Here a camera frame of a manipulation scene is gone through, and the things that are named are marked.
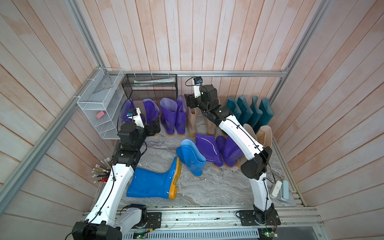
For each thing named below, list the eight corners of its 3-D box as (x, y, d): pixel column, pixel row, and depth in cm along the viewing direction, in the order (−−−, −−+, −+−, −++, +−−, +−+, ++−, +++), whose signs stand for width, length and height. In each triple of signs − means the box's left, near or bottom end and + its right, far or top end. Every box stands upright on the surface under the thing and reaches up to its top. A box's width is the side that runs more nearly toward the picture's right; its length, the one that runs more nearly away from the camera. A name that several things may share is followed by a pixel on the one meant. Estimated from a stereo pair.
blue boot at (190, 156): (196, 185, 87) (199, 165, 66) (180, 166, 94) (178, 142, 73) (203, 179, 89) (208, 158, 68) (187, 161, 97) (187, 136, 76)
